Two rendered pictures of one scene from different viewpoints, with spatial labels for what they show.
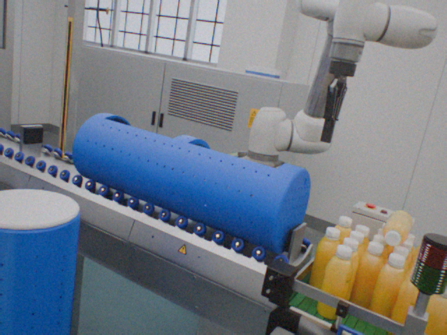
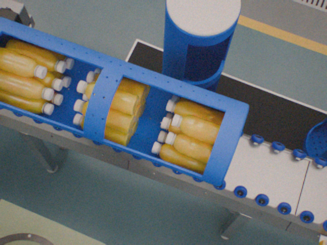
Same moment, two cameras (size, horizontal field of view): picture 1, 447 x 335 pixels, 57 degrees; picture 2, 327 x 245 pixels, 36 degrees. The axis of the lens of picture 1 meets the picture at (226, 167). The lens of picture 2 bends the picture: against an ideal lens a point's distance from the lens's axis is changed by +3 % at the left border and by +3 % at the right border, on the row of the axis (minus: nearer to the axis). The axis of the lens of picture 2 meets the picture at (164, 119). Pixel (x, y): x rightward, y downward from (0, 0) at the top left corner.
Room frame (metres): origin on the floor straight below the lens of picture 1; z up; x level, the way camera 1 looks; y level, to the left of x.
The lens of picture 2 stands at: (2.13, 0.20, 2.62)
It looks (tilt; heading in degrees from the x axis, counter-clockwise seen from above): 69 degrees down; 168
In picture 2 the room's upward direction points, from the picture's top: 4 degrees clockwise
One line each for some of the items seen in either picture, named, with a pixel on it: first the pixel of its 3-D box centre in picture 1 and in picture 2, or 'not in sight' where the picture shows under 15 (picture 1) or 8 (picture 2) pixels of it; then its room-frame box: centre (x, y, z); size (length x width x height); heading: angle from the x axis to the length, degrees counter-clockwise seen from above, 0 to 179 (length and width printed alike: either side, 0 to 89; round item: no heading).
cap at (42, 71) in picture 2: not in sight; (41, 72); (1.36, -0.06, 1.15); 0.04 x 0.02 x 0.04; 152
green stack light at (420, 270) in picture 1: (430, 274); not in sight; (0.75, -0.42, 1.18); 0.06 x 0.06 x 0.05
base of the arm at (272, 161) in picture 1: (258, 156); not in sight; (2.00, -0.15, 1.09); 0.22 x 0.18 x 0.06; 65
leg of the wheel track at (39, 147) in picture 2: not in sight; (40, 150); (1.34, -0.23, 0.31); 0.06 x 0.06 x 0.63; 62
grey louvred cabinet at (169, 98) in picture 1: (173, 142); not in sight; (3.72, 0.51, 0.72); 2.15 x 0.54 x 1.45; 59
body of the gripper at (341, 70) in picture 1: (340, 77); not in sight; (1.25, -0.28, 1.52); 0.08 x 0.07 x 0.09; 152
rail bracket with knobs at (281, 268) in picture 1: (279, 283); (8, 25); (1.05, -0.20, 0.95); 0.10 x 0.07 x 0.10; 152
